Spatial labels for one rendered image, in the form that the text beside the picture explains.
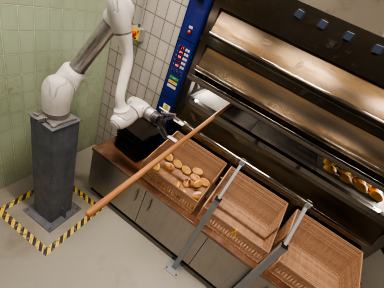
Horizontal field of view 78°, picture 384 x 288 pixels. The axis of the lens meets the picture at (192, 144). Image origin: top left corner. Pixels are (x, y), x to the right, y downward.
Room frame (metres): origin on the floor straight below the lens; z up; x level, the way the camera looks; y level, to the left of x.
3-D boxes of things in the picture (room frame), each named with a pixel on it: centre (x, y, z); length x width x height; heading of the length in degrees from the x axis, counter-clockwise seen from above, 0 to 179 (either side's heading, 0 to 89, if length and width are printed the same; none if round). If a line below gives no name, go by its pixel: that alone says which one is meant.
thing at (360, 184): (1.91, -1.33, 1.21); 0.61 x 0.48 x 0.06; 164
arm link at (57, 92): (1.16, 0.88, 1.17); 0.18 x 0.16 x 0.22; 21
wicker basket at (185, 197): (1.54, -0.02, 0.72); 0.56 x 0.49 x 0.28; 74
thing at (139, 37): (2.00, 0.80, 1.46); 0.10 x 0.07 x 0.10; 74
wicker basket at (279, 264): (1.21, -1.19, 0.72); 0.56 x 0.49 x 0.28; 74
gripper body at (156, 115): (1.32, 0.26, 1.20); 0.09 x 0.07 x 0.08; 74
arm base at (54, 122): (1.13, 0.88, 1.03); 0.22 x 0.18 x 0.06; 166
